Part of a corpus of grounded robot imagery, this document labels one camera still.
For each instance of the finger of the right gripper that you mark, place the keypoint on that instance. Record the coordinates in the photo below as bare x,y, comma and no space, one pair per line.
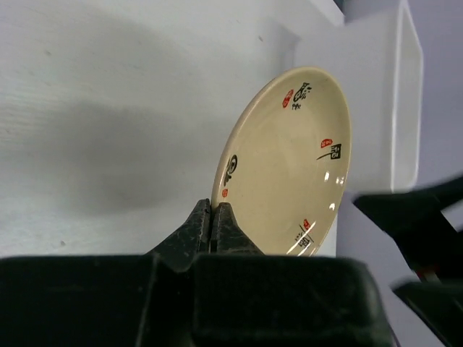
414,220
438,305

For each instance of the beige round plate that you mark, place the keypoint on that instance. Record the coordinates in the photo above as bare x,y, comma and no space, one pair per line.
284,166

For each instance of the white plastic bin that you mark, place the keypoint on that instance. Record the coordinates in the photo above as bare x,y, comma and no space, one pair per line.
378,61

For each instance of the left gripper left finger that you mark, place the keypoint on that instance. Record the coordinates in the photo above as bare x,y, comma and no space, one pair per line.
104,300

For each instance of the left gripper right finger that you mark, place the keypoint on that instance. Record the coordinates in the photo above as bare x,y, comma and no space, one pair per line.
244,299

